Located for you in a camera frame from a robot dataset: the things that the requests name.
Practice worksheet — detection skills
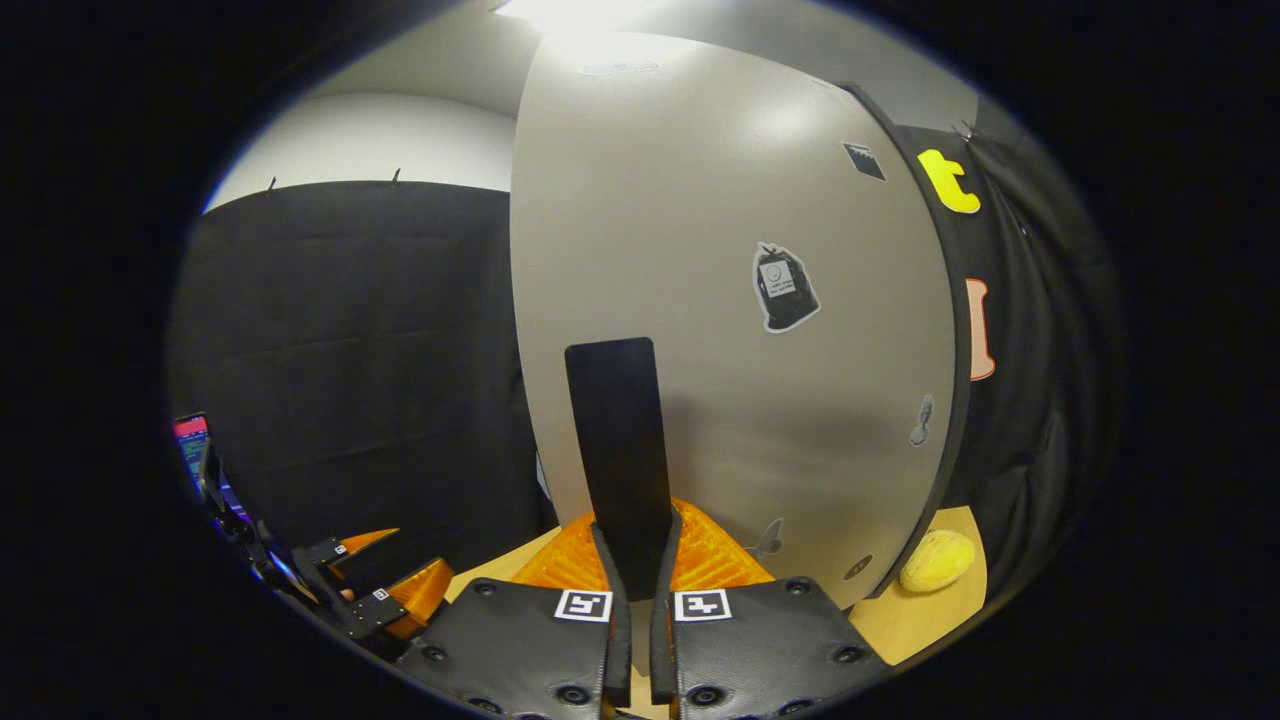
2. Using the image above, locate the black door handle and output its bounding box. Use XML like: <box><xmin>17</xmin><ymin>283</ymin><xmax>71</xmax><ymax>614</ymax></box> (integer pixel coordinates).
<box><xmin>565</xmin><ymin>337</ymin><xmax>673</xmax><ymax>601</ymax></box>

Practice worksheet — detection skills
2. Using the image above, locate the lit screen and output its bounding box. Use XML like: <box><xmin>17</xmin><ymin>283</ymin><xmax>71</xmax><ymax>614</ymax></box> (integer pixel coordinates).
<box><xmin>172</xmin><ymin>413</ymin><xmax>213</xmax><ymax>491</ymax></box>

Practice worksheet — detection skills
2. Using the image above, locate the long ceiling light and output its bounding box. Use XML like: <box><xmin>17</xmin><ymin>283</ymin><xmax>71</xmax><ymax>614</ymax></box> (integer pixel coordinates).
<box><xmin>495</xmin><ymin>0</ymin><xmax>681</xmax><ymax>36</ymax></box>

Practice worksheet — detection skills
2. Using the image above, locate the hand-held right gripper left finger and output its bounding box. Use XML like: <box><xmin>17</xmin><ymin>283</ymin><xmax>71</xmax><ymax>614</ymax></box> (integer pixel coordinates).
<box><xmin>395</xmin><ymin>512</ymin><xmax>633</xmax><ymax>720</ymax></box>

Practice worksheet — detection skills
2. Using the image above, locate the yellow bun toy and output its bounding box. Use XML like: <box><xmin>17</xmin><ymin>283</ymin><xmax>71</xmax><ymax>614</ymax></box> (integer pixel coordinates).
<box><xmin>898</xmin><ymin>529</ymin><xmax>978</xmax><ymax>593</ymax></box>

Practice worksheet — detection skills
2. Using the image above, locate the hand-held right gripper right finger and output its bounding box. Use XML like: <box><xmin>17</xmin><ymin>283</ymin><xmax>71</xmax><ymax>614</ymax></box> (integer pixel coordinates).
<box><xmin>650</xmin><ymin>498</ymin><xmax>891</xmax><ymax>720</ymax></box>

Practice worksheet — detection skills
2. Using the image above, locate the grey cabinet door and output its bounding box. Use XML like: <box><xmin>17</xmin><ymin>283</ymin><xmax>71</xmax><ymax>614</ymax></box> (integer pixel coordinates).
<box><xmin>510</xmin><ymin>30</ymin><xmax>971</xmax><ymax>611</ymax></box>

